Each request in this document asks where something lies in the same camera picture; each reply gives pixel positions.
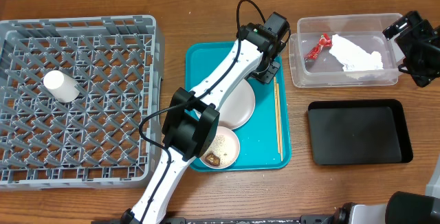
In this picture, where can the red snack wrapper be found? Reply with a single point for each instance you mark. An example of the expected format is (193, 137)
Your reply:
(324, 42)

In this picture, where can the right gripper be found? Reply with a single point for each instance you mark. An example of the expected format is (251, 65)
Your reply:
(400, 25)

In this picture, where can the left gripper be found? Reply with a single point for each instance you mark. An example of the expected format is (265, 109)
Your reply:
(267, 75)

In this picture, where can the white tissue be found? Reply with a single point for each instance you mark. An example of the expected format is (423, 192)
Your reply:
(353, 57)

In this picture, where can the brown food scrap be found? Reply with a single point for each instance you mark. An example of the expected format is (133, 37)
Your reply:
(212, 159)

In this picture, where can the small white dish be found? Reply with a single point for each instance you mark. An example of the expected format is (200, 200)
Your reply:
(226, 146)

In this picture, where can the white paper cup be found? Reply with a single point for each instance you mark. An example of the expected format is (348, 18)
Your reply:
(61, 86)

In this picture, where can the large white plate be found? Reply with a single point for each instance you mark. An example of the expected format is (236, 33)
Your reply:
(238, 107)

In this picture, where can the clear plastic waste bin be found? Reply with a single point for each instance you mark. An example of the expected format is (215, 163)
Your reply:
(365, 30)

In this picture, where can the teal plastic serving tray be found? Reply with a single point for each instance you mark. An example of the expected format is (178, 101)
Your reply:
(258, 136)

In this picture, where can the black rectangular tray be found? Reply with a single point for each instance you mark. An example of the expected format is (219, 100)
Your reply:
(352, 132)

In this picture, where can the left wooden chopstick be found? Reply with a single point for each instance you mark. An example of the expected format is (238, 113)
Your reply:
(277, 114)

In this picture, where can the wooden chopstick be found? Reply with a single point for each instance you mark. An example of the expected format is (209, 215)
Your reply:
(277, 114)
(280, 137)

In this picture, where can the right wooden chopstick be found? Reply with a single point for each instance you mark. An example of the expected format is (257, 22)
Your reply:
(280, 137)

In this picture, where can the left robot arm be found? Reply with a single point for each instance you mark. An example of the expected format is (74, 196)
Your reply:
(193, 116)

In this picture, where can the grey plastic dishwasher rack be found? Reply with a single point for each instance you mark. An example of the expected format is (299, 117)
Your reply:
(93, 141)

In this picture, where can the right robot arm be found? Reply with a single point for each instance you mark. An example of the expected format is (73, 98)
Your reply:
(405, 207)

